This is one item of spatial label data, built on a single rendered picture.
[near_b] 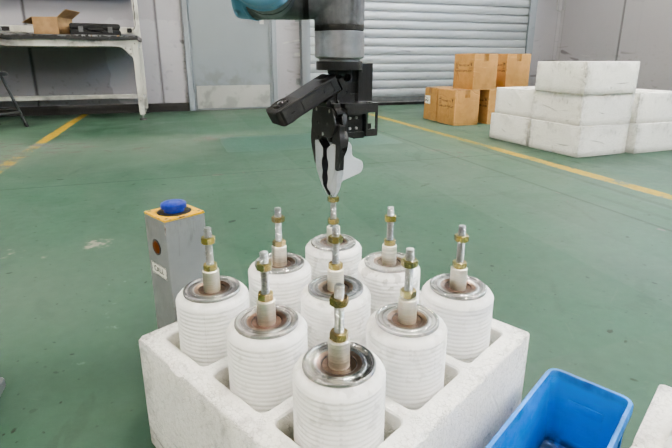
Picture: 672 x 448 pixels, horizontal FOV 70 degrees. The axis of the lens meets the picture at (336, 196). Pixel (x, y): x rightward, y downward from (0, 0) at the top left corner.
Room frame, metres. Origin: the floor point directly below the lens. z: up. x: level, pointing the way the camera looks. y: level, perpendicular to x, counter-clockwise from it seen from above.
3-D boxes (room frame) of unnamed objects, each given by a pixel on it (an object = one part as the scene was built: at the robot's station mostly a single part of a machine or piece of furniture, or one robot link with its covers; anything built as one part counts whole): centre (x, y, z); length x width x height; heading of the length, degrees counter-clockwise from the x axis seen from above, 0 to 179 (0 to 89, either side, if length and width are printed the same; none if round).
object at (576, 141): (2.97, -1.51, 0.09); 0.39 x 0.39 x 0.18; 22
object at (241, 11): (0.74, 0.09, 0.64); 0.11 x 0.11 x 0.08; 3
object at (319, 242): (0.75, 0.00, 0.25); 0.08 x 0.08 x 0.01
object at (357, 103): (0.76, -0.01, 0.49); 0.09 x 0.08 x 0.12; 121
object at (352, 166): (0.75, -0.02, 0.38); 0.06 x 0.03 x 0.09; 121
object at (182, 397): (0.59, 0.00, 0.09); 0.39 x 0.39 x 0.18; 46
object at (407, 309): (0.50, -0.08, 0.26); 0.02 x 0.02 x 0.03
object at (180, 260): (0.73, 0.26, 0.16); 0.07 x 0.07 x 0.31; 46
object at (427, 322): (0.50, -0.08, 0.25); 0.08 x 0.08 x 0.01
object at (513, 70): (4.46, -1.56, 0.45); 0.30 x 0.24 x 0.30; 16
